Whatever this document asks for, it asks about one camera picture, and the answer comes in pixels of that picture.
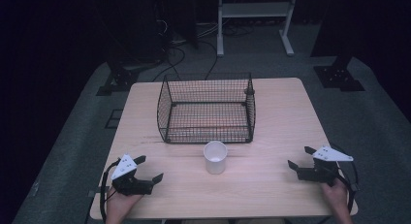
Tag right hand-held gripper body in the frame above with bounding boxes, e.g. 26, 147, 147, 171
297, 144, 355, 186

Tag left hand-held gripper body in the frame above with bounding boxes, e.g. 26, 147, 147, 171
111, 153, 155, 197

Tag person's left hand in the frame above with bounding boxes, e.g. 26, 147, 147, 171
106, 188, 143, 219

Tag person's right hand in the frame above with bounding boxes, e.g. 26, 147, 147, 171
321, 177, 351, 212

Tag dark floor outlet plate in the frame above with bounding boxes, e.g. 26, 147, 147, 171
104, 109, 124, 130

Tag white cup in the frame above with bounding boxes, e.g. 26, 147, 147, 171
203, 140, 229, 176

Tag black stand base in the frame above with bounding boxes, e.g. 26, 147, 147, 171
95, 59, 141, 97
312, 54, 366, 93

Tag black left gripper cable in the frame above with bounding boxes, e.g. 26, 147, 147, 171
99, 158, 121, 224

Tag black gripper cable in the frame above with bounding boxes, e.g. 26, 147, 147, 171
99, 158, 121, 224
329, 144, 361, 213

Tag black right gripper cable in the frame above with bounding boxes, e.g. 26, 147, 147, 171
329, 144, 361, 213

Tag black wire mesh basket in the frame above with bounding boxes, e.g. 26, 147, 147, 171
156, 72, 257, 144

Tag black floor cables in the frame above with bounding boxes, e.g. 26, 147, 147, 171
150, 21, 256, 83

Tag white metal stand frame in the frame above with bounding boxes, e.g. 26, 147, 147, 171
216, 0, 299, 58

